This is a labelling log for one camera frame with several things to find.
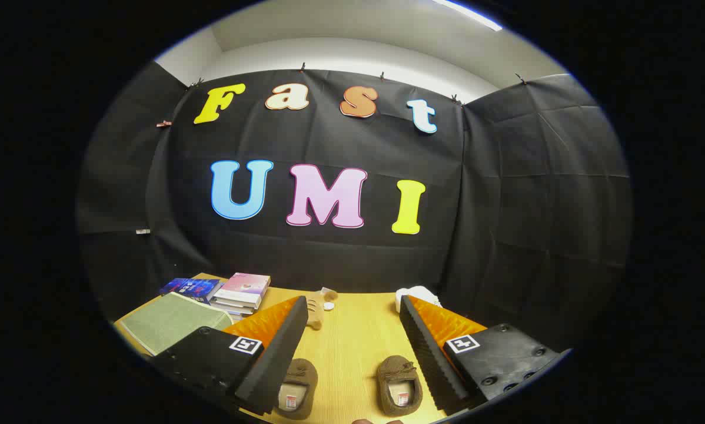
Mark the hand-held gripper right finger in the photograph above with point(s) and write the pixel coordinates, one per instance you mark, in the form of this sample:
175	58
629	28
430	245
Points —
426	353

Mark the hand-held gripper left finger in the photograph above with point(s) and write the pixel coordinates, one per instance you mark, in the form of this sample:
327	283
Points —
273	359

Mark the brown suede shoe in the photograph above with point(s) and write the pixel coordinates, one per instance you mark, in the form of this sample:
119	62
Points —
398	383
299	383

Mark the pale green fabric storage box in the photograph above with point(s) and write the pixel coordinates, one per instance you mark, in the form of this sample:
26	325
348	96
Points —
164	324

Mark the white plush toy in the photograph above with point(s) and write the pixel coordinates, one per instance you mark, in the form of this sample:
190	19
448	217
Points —
414	293

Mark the light blue book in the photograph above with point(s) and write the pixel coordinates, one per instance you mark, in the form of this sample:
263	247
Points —
232	312

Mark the grey book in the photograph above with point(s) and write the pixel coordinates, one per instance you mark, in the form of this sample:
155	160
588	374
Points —
238	305

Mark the brown striped plush toy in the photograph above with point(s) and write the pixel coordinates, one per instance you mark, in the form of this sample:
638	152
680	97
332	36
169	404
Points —
316	309

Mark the pink cover book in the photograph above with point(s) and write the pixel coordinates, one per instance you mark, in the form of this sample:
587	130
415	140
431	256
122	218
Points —
243	285

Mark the dark blue book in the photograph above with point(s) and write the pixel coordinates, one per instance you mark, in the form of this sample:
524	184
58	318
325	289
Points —
190	288

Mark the black backdrop cloth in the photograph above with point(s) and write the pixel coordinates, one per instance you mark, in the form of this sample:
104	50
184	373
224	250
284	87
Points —
329	259

